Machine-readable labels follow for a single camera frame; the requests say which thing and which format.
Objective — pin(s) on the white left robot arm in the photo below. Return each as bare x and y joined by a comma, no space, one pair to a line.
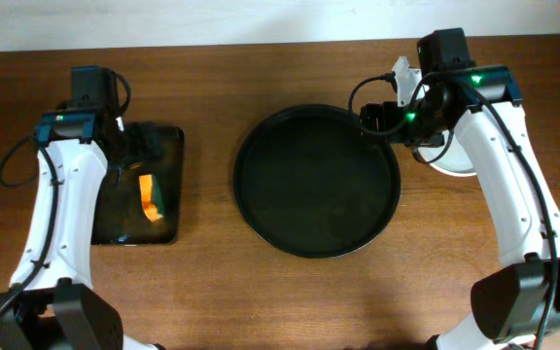
51,303

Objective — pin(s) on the black rectangular tray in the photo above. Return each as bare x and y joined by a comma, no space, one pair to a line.
119,218

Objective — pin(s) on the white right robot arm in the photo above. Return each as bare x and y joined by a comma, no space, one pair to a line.
479,111

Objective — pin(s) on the round black tray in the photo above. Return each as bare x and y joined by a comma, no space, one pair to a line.
311,184

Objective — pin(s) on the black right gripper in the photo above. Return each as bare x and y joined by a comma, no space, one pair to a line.
374,119

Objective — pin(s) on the white plate with yellow sauce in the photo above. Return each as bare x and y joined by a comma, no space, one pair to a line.
454,162

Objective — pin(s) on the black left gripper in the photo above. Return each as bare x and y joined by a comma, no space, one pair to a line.
140,141

